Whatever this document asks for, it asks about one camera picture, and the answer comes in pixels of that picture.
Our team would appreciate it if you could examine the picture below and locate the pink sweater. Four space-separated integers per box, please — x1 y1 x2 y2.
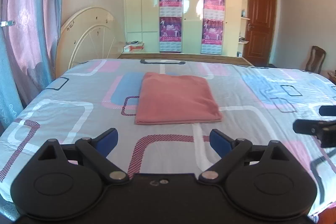
135 72 223 125

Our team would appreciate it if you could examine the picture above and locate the pink blue curtain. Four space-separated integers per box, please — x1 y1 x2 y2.
1 0 62 131

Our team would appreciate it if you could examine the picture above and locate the lower right pink calendar poster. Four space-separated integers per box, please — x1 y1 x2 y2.
201 19 224 55

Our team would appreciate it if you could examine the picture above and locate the cream round headboard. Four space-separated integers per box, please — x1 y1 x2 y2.
55 7 126 77

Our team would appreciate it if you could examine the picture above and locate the upper right pink calendar poster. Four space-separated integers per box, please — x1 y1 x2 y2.
203 0 226 21

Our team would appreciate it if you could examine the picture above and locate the lower left pink calendar poster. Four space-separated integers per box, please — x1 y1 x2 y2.
159 16 182 52

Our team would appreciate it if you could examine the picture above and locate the stack of books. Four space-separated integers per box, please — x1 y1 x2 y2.
123 41 145 53

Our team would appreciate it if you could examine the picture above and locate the patterned bed sheet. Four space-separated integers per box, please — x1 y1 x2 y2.
1 59 335 215

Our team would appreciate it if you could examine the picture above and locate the wooden bed frame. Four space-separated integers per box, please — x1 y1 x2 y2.
118 53 253 67

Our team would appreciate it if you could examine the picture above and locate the wooden chair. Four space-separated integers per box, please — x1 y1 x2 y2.
305 46 326 74

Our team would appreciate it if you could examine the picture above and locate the brown wooden door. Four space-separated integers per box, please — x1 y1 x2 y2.
243 0 277 67

